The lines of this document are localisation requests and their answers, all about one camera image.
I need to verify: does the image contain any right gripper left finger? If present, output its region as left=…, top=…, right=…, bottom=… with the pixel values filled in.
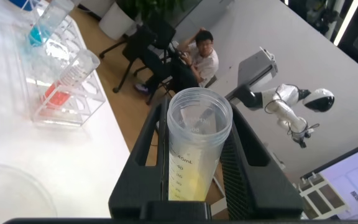
left=108, top=96, right=171, bottom=218

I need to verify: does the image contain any test tube with red liquid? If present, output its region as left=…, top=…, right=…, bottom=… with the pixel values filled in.
left=44, top=49, right=101, bottom=108

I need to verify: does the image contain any white plant pot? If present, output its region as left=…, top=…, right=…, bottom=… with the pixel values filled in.
left=98, top=1, right=136, bottom=41

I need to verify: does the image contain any black office chair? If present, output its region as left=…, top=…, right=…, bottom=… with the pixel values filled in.
left=99, top=12, right=177, bottom=94

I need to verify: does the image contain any large wall display screen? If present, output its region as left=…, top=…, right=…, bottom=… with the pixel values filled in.
left=301, top=136, right=358, bottom=220

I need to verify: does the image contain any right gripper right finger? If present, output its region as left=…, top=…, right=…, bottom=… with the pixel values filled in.
left=219, top=102, right=304, bottom=220

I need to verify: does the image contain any seated person in white shirt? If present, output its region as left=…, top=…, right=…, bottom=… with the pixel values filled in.
left=134, top=27, right=219, bottom=96

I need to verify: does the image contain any clear acrylic test tube rack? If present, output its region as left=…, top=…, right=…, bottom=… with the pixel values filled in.
left=3, top=15, right=107, bottom=127

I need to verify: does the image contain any white humanoid robot on column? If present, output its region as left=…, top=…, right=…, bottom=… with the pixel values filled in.
left=225, top=46, right=335, bottom=149

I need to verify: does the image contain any test tube with blue liquid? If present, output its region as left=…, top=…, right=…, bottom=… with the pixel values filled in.
left=28, top=0, right=75, bottom=47

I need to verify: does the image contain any test tube with yellow liquid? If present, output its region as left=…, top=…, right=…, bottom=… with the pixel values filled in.
left=166, top=87, right=234, bottom=202

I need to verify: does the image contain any white mini drawer cabinet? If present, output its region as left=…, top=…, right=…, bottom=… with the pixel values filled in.
left=298, top=172, right=347, bottom=218

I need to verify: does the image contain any clear glass beaker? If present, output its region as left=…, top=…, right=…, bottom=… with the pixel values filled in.
left=0, top=163, right=58, bottom=218

